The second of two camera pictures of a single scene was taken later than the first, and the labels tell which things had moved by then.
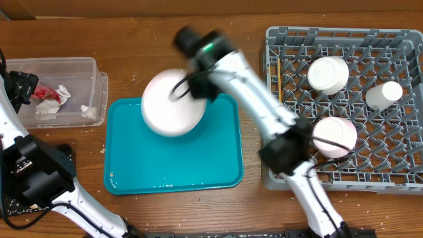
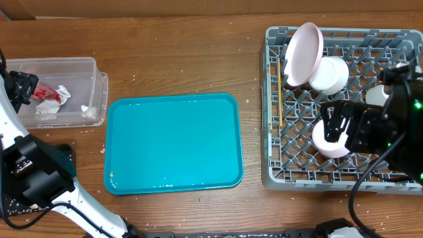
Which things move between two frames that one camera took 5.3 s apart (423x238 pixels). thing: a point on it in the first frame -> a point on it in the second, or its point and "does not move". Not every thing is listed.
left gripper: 26,82 does not move
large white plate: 168,106 -> 303,54
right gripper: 200,92 -> 359,120
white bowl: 328,75 does not move
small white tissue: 89,112 does not move
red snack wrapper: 43,93 does not move
